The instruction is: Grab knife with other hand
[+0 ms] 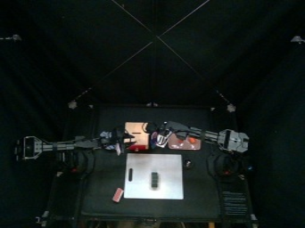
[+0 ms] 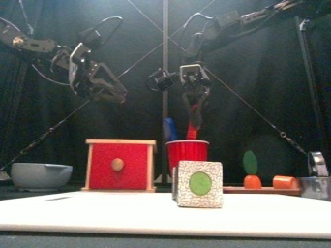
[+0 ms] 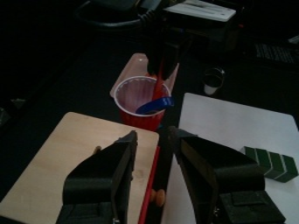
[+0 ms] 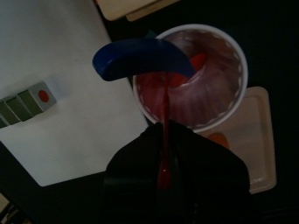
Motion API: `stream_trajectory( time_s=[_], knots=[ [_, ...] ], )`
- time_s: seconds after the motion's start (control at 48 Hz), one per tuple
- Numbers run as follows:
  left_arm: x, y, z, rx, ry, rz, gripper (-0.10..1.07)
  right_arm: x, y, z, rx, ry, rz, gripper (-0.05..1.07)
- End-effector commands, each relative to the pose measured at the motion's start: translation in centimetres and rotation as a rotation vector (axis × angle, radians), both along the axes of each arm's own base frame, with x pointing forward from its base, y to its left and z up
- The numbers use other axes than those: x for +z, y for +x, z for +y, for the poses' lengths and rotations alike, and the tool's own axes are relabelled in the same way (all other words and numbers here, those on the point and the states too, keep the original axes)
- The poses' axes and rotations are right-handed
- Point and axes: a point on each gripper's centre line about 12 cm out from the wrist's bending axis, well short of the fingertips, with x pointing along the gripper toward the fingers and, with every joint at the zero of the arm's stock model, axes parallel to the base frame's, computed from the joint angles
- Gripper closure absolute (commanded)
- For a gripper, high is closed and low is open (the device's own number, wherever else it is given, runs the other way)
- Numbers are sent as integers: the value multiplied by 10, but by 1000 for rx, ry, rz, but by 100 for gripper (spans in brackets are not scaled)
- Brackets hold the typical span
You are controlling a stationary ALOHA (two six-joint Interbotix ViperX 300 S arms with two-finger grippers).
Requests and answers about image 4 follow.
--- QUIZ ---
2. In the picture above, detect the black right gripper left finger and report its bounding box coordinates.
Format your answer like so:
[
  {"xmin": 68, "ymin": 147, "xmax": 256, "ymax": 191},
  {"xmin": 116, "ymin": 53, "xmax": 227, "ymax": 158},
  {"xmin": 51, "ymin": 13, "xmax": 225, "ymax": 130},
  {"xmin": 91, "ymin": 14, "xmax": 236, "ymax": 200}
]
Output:
[{"xmin": 101, "ymin": 122, "xmax": 167, "ymax": 224}]

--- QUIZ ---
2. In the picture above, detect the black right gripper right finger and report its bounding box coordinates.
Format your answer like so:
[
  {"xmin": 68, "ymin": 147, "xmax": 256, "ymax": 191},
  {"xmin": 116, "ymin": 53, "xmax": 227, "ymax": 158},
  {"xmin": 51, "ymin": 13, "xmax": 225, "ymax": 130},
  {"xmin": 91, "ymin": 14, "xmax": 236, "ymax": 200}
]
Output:
[{"xmin": 164, "ymin": 120, "xmax": 255, "ymax": 224}]

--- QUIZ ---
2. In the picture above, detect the orange toy food piece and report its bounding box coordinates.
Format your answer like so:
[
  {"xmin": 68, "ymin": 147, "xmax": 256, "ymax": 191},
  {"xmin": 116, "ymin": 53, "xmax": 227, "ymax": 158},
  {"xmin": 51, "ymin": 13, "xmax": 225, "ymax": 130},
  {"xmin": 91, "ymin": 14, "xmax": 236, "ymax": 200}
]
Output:
[{"xmin": 208, "ymin": 132, "xmax": 231, "ymax": 150}]

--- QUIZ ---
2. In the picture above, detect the beige plastic tray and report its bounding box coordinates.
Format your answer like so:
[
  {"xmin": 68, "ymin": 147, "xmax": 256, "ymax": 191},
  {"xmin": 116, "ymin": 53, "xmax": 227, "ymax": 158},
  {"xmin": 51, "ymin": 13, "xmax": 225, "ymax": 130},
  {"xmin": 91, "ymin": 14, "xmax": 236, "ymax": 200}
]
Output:
[{"xmin": 197, "ymin": 86, "xmax": 277, "ymax": 195}]

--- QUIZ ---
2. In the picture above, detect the white fluted bowl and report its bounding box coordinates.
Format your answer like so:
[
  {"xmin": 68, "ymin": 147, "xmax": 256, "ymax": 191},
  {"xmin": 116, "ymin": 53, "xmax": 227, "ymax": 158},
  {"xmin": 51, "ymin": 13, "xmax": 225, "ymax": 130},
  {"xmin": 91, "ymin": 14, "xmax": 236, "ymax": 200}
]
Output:
[{"xmin": 132, "ymin": 24, "xmax": 248, "ymax": 134}]

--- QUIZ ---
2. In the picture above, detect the grey-green block with red dot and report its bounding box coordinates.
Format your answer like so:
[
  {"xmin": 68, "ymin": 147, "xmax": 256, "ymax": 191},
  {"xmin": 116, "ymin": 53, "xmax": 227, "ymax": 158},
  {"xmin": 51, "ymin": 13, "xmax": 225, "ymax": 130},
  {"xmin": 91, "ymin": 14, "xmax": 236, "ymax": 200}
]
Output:
[{"xmin": 16, "ymin": 81, "xmax": 59, "ymax": 123}]

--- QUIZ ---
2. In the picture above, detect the plain grey-green block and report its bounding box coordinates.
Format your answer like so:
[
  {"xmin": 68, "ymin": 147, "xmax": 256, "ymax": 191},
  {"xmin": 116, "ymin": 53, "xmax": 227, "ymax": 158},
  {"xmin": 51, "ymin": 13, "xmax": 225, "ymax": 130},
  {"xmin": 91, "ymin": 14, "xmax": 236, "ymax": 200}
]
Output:
[{"xmin": 0, "ymin": 95, "xmax": 25, "ymax": 130}]

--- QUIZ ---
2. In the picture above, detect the red toy food piece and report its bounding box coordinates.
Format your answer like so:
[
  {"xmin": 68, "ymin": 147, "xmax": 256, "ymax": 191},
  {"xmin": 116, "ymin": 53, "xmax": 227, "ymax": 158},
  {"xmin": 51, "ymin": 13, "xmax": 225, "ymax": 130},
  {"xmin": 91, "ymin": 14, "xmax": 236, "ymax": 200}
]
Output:
[{"xmin": 169, "ymin": 52, "xmax": 209, "ymax": 89}]

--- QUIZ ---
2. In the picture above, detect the white flat board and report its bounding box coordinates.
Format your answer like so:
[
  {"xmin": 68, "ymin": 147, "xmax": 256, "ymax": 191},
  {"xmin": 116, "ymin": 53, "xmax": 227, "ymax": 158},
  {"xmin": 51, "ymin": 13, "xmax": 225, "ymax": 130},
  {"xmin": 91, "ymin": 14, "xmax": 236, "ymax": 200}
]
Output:
[{"xmin": 0, "ymin": 0, "xmax": 151, "ymax": 187}]

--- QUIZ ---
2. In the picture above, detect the tan wooden board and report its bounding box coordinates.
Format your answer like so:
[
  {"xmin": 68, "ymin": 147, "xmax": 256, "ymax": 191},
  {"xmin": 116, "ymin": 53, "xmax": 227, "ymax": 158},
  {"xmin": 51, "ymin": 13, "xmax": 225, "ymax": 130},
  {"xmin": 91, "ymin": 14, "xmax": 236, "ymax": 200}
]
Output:
[{"xmin": 125, "ymin": 0, "xmax": 181, "ymax": 23}]

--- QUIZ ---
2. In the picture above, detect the cream wooden board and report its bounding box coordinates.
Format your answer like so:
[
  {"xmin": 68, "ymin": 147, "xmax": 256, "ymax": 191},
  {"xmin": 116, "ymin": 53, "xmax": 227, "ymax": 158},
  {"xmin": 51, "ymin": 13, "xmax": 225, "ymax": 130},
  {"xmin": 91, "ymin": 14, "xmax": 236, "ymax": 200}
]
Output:
[{"xmin": 95, "ymin": 0, "xmax": 159, "ymax": 22}]

